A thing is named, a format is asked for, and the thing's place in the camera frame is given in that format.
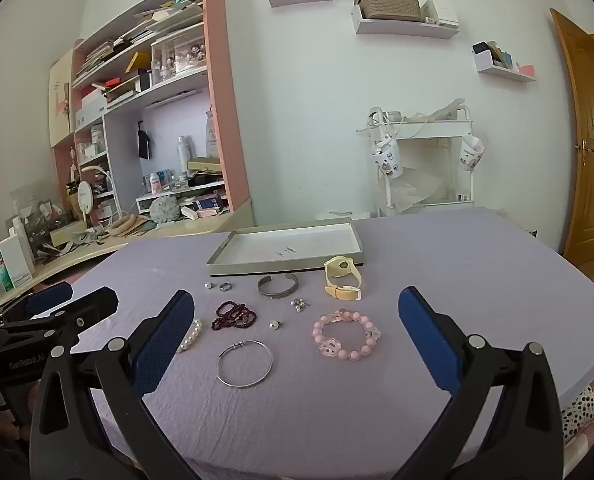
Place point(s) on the silver earring cluster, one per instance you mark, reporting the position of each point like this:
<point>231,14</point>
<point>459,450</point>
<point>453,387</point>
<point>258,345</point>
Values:
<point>299,305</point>

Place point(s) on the grey fluffy ball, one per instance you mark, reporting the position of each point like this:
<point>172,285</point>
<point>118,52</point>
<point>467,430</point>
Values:
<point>164,209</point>

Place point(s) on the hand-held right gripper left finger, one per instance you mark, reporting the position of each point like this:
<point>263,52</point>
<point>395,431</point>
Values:
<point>163,345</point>

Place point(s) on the wooden door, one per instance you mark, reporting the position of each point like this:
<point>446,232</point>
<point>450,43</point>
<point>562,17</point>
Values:
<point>584,150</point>

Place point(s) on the black folded umbrella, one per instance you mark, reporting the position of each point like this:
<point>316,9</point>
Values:
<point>144,141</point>

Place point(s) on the white trolley cart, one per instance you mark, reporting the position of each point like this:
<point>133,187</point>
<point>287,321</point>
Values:
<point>427,125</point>

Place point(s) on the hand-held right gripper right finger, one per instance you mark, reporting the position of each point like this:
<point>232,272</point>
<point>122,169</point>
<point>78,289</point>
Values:
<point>427,345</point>

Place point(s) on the white printed cup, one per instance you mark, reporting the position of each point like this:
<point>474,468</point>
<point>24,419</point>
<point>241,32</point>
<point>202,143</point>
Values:
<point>471,154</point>
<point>388,157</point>

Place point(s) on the white spray bottle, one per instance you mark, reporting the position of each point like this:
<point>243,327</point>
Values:
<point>183,156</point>

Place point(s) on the white paper bag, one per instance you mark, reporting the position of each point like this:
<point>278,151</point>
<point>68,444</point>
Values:
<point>212,135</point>

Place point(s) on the grey shallow cardboard tray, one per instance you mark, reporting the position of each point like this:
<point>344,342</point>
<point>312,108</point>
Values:
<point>287,247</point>

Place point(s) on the pink bottle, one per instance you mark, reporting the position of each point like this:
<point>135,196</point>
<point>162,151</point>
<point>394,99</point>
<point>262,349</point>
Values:
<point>154,184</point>

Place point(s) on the clear figurine display case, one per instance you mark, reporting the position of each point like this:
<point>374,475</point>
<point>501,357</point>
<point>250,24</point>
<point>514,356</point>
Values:
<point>179,57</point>

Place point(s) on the cream desk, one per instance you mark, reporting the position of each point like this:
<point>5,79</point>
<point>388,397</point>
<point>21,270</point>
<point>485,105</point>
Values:
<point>152,237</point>

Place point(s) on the purple tablecloth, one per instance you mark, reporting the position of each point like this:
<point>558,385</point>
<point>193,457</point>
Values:
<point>327,410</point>

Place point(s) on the pink and white bookshelf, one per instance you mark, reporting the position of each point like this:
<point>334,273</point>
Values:
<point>212,85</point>

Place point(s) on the beige wicker basket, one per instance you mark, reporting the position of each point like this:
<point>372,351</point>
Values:
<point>388,4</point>

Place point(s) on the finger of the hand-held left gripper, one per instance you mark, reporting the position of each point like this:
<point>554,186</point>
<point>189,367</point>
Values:
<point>94,305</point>
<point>49,297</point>

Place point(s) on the thin silver bangle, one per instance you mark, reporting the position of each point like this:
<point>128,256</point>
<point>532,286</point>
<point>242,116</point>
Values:
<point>244,364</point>

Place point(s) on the polka dot cloth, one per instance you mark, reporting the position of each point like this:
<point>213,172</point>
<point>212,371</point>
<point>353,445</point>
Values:
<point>582,412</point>

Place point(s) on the white round fan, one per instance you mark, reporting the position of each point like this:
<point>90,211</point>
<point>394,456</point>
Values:
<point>85,200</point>

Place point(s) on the white carton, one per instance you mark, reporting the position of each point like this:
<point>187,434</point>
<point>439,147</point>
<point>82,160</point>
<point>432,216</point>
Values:
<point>16,262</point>

